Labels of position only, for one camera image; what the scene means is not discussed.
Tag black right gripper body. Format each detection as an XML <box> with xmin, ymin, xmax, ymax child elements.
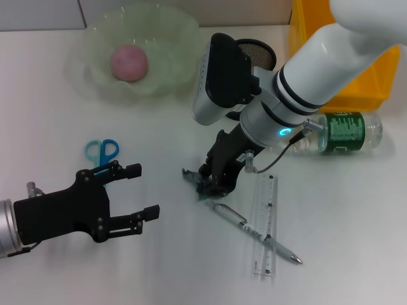
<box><xmin>205</xmin><ymin>123</ymin><xmax>265</xmax><ymax>189</ymax></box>

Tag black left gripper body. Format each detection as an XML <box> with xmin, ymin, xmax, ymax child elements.
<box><xmin>12</xmin><ymin>167</ymin><xmax>112</xmax><ymax>246</ymax></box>

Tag green plastic wrapper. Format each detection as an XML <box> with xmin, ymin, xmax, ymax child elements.
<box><xmin>182</xmin><ymin>168</ymin><xmax>223</xmax><ymax>201</ymax></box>

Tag pink toy peach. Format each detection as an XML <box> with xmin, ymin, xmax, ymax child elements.
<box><xmin>110</xmin><ymin>44</ymin><xmax>149</xmax><ymax>83</ymax></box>

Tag blue and teal scissors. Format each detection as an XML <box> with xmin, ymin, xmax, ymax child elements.
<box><xmin>84</xmin><ymin>139</ymin><xmax>120</xmax><ymax>187</ymax></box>

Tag silver ballpoint pen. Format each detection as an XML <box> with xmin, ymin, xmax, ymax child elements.
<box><xmin>205</xmin><ymin>200</ymin><xmax>303</xmax><ymax>265</ymax></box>

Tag clear plastic ruler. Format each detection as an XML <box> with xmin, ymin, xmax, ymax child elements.
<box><xmin>251</xmin><ymin>173</ymin><xmax>279</xmax><ymax>276</ymax></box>

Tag green translucent fruit bowl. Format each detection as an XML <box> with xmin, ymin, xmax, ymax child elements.
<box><xmin>68</xmin><ymin>4</ymin><xmax>207</xmax><ymax>102</ymax></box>

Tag clear bottle with green label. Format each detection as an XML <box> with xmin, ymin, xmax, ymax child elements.
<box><xmin>292</xmin><ymin>111</ymin><xmax>383</xmax><ymax>156</ymax></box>

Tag black mesh cup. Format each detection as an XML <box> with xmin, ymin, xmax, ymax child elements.
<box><xmin>225</xmin><ymin>38</ymin><xmax>277</xmax><ymax>121</ymax></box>

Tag yellow plastic bin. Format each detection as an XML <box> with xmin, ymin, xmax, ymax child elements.
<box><xmin>288</xmin><ymin>0</ymin><xmax>401</xmax><ymax>112</ymax></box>

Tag left gripper cable with plugs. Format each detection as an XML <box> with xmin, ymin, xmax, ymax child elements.
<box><xmin>6</xmin><ymin>181</ymin><xmax>44</xmax><ymax>257</ymax></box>

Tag gripper cable with plugs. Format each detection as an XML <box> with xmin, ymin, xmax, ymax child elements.
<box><xmin>6</xmin><ymin>181</ymin><xmax>44</xmax><ymax>257</ymax></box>
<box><xmin>244</xmin><ymin>117</ymin><xmax>326</xmax><ymax>175</ymax></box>

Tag right gripper cable with plugs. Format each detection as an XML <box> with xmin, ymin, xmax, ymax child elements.
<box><xmin>244</xmin><ymin>117</ymin><xmax>326</xmax><ymax>175</ymax></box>

